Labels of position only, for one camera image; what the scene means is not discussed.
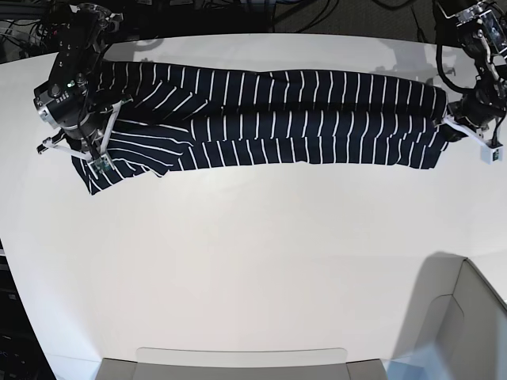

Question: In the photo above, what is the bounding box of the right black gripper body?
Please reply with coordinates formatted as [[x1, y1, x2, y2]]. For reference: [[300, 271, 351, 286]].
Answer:
[[37, 101, 115, 154]]

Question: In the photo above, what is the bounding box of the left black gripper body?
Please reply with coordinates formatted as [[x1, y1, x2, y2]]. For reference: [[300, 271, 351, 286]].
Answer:
[[435, 94, 503, 139]]

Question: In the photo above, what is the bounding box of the navy white striped T-shirt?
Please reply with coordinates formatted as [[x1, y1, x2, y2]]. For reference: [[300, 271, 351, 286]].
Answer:
[[72, 62, 448, 194]]

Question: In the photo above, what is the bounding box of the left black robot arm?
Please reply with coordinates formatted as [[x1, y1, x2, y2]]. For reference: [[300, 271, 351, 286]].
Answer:
[[433, 1, 506, 148]]

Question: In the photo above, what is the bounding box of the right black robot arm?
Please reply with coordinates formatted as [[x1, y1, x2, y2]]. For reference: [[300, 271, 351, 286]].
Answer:
[[33, 2, 124, 159]]

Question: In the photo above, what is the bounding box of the grey bin right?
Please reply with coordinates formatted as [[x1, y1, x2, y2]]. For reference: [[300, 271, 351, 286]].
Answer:
[[385, 253, 506, 379]]

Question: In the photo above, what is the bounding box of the grey bin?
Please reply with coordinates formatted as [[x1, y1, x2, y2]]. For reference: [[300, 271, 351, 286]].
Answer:
[[96, 348, 387, 379], [385, 253, 506, 379]]

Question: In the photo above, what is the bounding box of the grey bin front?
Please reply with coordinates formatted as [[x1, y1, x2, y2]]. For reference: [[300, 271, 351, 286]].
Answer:
[[96, 348, 387, 379]]

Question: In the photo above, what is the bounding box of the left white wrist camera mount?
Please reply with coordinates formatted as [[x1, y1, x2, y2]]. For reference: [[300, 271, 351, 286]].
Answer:
[[436, 115, 504, 164]]

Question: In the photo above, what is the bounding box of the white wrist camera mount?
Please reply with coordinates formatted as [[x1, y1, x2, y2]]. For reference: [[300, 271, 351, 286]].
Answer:
[[36, 95, 133, 178], [436, 115, 504, 164]]

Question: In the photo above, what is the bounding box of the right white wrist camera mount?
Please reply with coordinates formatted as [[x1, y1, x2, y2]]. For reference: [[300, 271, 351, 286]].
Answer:
[[36, 95, 133, 178]]

